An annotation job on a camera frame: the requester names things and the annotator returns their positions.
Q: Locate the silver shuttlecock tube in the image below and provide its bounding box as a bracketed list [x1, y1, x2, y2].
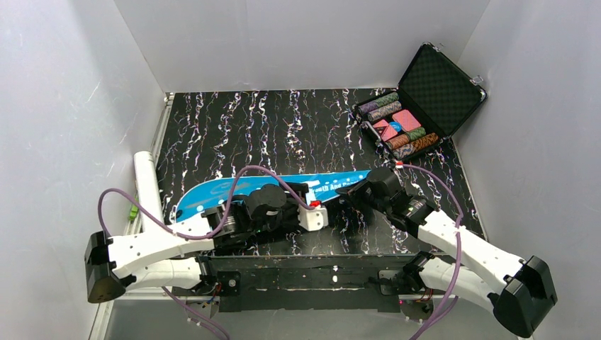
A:
[133, 151, 164, 222]

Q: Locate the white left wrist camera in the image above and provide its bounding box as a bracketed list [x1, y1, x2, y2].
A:
[298, 200, 329, 232]

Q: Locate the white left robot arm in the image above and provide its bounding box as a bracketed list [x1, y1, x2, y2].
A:
[84, 195, 254, 304]

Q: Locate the blue racket cover bag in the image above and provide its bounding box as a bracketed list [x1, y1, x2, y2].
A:
[175, 170, 369, 222]

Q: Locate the green clip on rail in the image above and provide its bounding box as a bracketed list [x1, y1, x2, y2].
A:
[128, 205, 138, 221]

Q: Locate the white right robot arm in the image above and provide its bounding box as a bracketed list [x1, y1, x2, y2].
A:
[336, 167, 558, 338]

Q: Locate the pink playing card deck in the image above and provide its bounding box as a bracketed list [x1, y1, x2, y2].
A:
[392, 109, 422, 132]

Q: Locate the black poker chip case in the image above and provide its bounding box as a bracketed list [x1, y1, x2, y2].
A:
[352, 42, 488, 161]

